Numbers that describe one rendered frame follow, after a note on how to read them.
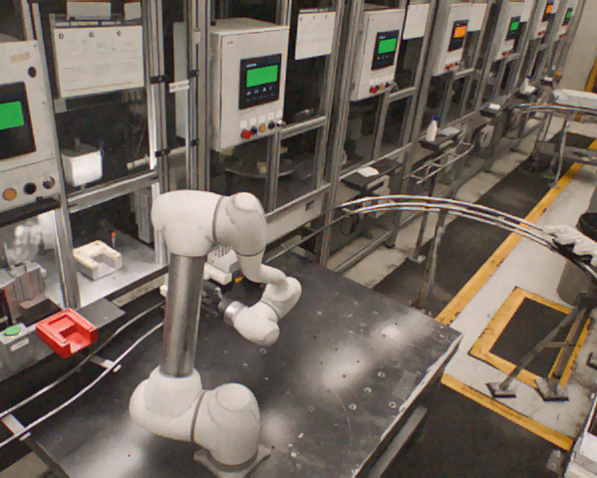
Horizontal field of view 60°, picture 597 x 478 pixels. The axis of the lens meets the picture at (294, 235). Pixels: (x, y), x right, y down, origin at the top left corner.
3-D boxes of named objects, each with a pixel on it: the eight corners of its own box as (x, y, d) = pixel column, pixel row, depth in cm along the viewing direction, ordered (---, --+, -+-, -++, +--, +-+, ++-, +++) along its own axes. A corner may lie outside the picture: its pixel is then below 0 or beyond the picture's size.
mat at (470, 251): (440, 337, 334) (441, 335, 333) (361, 298, 363) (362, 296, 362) (604, 139, 752) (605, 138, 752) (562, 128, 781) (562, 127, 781)
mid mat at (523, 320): (558, 400, 295) (559, 398, 294) (465, 354, 322) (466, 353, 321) (593, 319, 366) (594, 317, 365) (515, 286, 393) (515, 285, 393)
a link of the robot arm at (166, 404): (190, 454, 154) (120, 439, 157) (206, 425, 170) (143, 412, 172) (218, 198, 139) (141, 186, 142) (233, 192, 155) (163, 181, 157)
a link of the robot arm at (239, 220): (271, 228, 158) (228, 221, 159) (271, 185, 144) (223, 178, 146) (261, 262, 149) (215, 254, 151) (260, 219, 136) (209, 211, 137)
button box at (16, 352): (12, 372, 159) (4, 343, 153) (-2, 360, 163) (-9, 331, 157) (37, 358, 164) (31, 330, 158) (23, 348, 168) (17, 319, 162)
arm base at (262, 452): (280, 445, 172) (281, 434, 169) (233, 492, 156) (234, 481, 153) (239, 415, 181) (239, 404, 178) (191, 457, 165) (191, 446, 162)
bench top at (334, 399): (228, 646, 126) (229, 638, 124) (2, 413, 178) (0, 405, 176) (462, 340, 233) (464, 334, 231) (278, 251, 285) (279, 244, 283)
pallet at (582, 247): (538, 240, 291) (544, 224, 286) (557, 237, 296) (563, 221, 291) (591, 276, 262) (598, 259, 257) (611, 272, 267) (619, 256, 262)
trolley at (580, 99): (528, 174, 602) (556, 91, 555) (526, 158, 649) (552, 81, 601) (611, 190, 581) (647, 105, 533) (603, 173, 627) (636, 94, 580)
